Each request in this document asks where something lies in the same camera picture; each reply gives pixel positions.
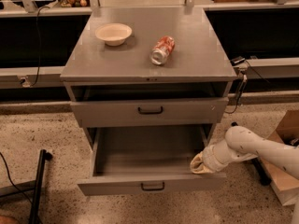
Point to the grey top drawer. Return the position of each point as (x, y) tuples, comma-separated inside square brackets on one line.
[(124, 113)]

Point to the orange soda can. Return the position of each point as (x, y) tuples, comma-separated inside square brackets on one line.
[(162, 50)]

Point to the grey drawer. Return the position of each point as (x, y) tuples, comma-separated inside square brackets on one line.
[(151, 159), (124, 113)]

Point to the grey metal drawer cabinet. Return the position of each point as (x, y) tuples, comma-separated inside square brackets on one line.
[(197, 67)]

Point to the wall power outlet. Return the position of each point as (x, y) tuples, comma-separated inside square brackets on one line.
[(24, 81)]

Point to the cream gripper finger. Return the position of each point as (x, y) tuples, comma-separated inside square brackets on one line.
[(199, 168), (197, 160)]

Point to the white paper bowl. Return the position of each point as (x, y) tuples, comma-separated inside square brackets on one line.
[(113, 34)]

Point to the black metal leg left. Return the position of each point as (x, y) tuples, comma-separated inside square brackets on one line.
[(44, 156)]

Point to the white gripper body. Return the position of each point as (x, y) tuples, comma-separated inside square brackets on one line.
[(211, 160)]

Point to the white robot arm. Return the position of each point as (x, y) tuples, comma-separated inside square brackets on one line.
[(284, 157)]

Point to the black power adapter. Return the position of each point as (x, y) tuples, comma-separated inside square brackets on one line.
[(237, 60)]

